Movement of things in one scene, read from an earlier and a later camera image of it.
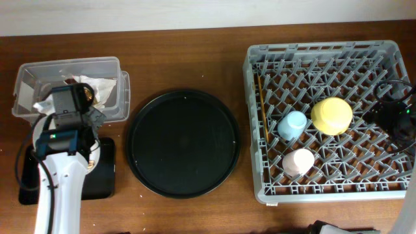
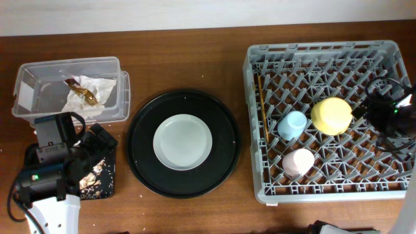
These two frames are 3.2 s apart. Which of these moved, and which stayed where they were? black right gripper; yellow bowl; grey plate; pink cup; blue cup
Moved: grey plate; black right gripper
Stayed: blue cup; yellow bowl; pink cup
